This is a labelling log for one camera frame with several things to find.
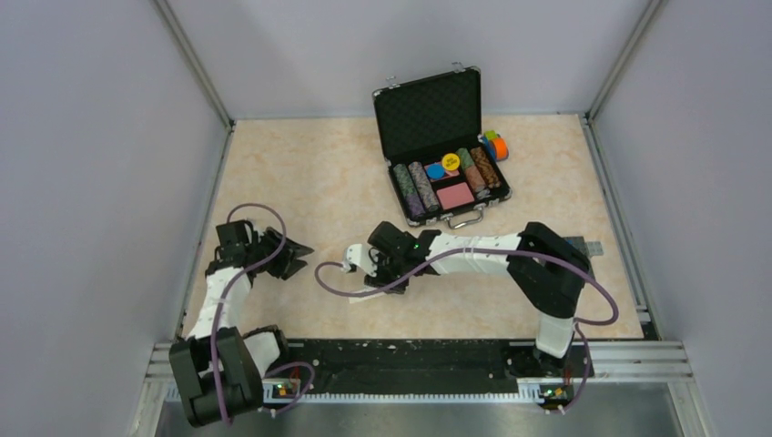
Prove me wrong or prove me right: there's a blue round chip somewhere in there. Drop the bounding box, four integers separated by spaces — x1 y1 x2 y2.
425 163 446 181

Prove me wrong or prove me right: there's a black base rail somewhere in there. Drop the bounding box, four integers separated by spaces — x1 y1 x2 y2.
278 339 595 402

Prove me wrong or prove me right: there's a yellow big blind chip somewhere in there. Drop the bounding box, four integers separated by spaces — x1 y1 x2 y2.
441 153 461 172

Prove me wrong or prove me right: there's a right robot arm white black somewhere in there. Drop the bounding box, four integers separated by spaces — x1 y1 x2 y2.
344 221 592 375

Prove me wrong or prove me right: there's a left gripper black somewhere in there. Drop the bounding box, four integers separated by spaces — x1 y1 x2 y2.
248 226 314 279

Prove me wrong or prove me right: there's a black poker chip case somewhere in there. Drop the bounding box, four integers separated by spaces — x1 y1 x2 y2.
371 63 513 228

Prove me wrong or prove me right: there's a pink card deck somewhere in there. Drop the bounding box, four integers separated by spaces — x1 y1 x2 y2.
436 182 475 210

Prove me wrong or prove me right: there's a grey lego baseplate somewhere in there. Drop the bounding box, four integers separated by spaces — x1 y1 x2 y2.
564 236 604 258

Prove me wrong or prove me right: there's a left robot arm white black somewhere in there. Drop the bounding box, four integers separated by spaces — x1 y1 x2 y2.
169 220 314 427

